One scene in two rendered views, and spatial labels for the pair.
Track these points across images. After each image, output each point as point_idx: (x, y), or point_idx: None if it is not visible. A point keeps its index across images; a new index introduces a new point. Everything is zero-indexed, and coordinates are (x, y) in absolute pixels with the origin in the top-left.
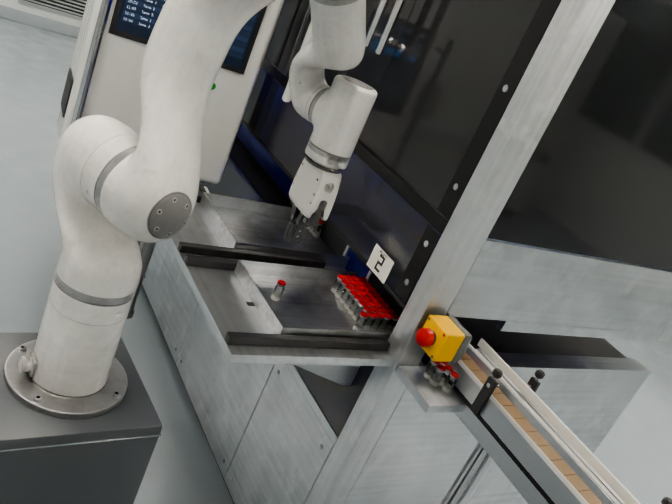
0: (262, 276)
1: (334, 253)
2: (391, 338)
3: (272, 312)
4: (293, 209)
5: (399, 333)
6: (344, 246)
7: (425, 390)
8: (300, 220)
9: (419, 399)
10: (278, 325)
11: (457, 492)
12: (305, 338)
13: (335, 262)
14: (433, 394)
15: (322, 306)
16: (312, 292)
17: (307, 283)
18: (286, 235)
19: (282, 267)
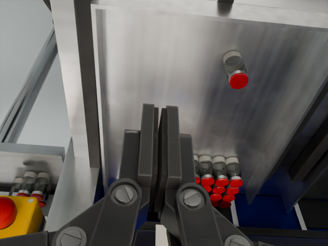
0: (304, 70)
1: (314, 200)
2: (93, 174)
3: (150, 9)
4: (208, 237)
5: (80, 187)
6: (308, 218)
7: (13, 160)
8: (98, 219)
9: (2, 146)
10: (110, 2)
11: (4, 123)
12: (83, 46)
13: (291, 192)
14: (7, 164)
15: (198, 127)
16: (236, 130)
17: (261, 134)
18: (164, 116)
19: (299, 112)
